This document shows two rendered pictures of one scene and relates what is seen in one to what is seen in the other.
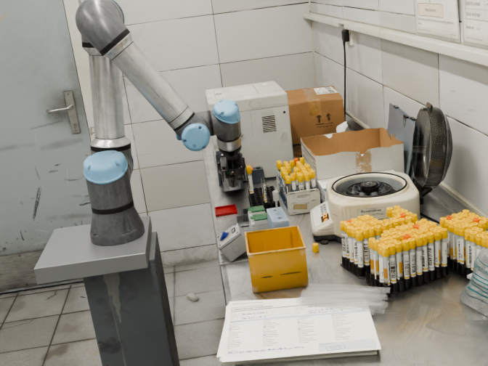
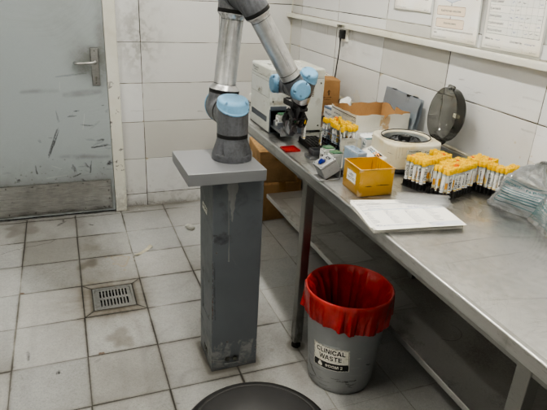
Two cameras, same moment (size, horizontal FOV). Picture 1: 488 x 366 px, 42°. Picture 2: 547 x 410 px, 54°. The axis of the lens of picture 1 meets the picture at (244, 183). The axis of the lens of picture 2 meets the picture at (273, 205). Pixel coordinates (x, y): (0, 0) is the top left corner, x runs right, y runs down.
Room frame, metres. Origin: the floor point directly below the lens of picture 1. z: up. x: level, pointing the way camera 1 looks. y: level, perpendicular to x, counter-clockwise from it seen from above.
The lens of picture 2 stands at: (-0.23, 0.82, 1.55)
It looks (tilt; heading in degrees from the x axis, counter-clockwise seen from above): 23 degrees down; 342
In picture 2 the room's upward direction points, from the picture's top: 3 degrees clockwise
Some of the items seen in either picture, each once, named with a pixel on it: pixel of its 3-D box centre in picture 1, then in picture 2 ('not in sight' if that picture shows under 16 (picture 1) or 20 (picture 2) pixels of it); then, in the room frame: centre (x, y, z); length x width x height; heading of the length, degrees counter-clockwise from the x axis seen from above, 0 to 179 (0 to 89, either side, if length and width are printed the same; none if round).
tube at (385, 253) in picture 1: (386, 269); (446, 184); (1.21, -0.28, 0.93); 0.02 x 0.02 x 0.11
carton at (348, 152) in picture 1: (351, 161); (368, 123); (1.96, -0.36, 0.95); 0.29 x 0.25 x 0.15; 94
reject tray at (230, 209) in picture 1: (225, 210); (290, 149); (1.85, 0.07, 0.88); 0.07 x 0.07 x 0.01; 4
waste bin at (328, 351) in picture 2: not in sight; (344, 329); (1.42, -0.07, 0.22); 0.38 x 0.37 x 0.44; 4
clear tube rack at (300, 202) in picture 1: (297, 191); (339, 139); (1.85, -0.16, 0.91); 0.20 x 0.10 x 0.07; 4
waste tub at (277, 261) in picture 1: (276, 258); (367, 176); (1.36, -0.05, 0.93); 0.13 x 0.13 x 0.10; 1
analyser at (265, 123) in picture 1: (248, 131); (286, 95); (2.24, -0.04, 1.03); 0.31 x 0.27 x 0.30; 4
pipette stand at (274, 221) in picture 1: (279, 232); (354, 161); (1.51, -0.08, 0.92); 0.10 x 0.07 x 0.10; 6
